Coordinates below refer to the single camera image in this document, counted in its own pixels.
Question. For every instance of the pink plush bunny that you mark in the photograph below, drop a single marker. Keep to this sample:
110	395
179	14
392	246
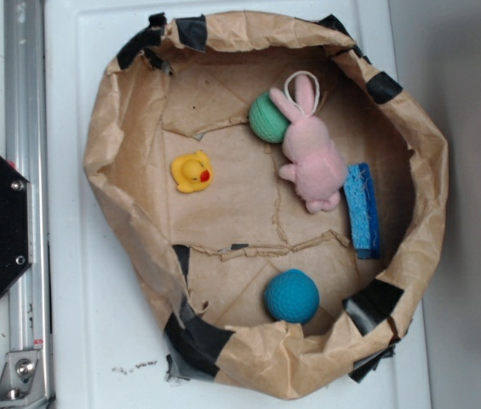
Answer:
316	167

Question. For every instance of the teal dimpled ball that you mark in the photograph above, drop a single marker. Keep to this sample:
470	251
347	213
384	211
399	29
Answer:
292	296

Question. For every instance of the brown paper bag bin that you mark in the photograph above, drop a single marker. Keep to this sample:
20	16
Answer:
204	259

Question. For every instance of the metal corner bracket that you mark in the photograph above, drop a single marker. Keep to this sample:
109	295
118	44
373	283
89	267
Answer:
22	379

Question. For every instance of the blue sponge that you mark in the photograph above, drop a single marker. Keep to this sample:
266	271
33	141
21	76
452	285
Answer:
364	221

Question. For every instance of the yellow rubber duck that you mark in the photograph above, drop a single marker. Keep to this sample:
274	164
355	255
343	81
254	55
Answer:
192	172

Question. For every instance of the green knitted ball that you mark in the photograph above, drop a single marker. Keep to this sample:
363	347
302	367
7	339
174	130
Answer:
266	121

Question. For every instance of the aluminium extrusion rail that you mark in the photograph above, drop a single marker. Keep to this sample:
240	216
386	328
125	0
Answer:
30	324

